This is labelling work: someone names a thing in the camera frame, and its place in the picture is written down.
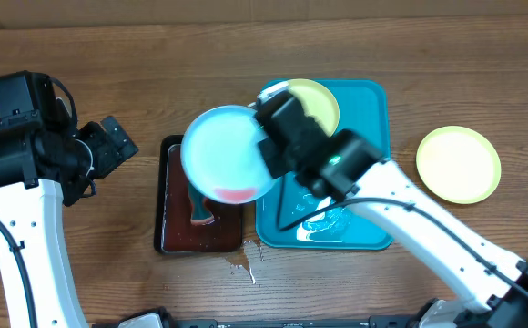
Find light blue plate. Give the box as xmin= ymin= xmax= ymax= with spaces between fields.
xmin=181 ymin=105 xmax=275 ymax=204

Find green dish sponge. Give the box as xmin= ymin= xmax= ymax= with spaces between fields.
xmin=188 ymin=182 xmax=215 ymax=226

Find yellow-green plate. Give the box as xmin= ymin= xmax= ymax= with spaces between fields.
xmin=415 ymin=126 xmax=502 ymax=205
xmin=288 ymin=78 xmax=340 ymax=136

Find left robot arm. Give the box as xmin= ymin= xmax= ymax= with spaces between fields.
xmin=0 ymin=71 xmax=138 ymax=327

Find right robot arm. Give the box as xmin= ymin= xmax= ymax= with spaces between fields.
xmin=253 ymin=83 xmax=528 ymax=327

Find teal plastic tray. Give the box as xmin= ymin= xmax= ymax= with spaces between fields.
xmin=255 ymin=79 xmax=393 ymax=251

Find black water tray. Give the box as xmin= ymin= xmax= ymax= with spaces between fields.
xmin=154 ymin=135 xmax=243 ymax=254

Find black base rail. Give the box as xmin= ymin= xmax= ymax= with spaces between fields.
xmin=92 ymin=307 xmax=419 ymax=328

